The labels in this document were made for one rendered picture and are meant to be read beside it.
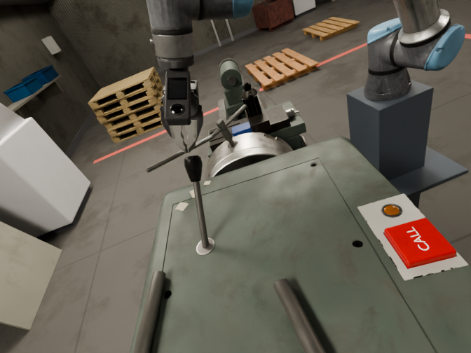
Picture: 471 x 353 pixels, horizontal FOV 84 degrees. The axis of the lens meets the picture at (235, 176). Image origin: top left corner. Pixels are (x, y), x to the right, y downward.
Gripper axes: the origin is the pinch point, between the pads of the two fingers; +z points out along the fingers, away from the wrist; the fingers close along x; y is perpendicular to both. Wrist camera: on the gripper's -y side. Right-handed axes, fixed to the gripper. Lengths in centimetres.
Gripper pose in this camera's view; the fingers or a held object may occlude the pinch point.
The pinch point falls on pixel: (186, 149)
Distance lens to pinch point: 63.5
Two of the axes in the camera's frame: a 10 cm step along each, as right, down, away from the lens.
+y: -0.8, -6.0, 7.9
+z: 0.0, 8.0, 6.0
